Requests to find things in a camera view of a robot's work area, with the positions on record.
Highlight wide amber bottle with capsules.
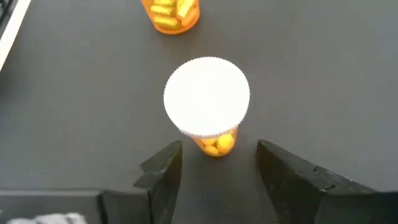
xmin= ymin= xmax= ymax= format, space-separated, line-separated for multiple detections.
xmin=139 ymin=0 xmax=201 ymax=35

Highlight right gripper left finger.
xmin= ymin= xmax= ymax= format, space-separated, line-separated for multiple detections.
xmin=133 ymin=140 xmax=184 ymax=224

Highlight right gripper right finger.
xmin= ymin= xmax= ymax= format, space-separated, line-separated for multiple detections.
xmin=256 ymin=139 xmax=398 ymax=224

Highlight small amber bottle tablets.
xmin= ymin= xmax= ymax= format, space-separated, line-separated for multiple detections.
xmin=163 ymin=56 xmax=251 ymax=158

